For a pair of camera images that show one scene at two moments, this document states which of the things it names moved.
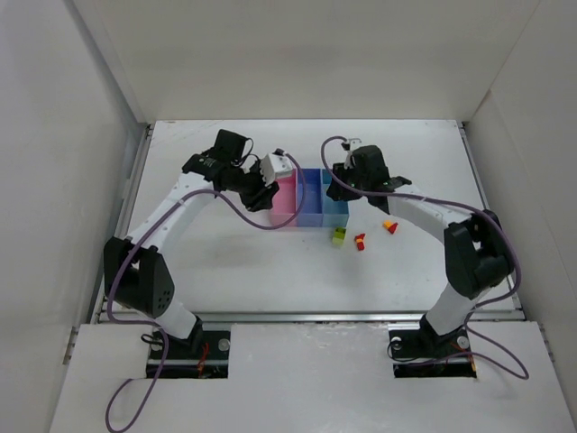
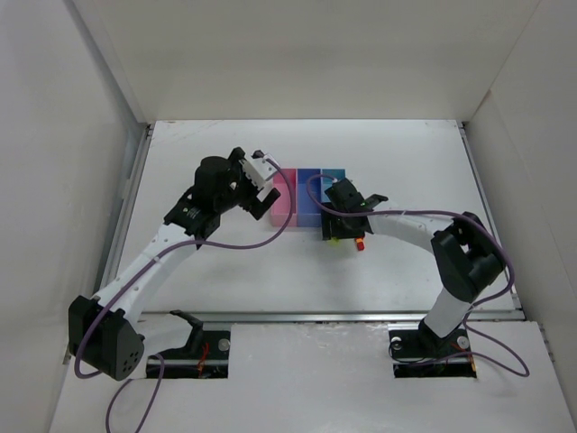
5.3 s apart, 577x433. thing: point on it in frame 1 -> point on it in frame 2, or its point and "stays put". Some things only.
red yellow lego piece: (359, 238) stays put
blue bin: (311, 215) stays put
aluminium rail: (303, 316) stays put
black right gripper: (340, 185) -> (343, 230)
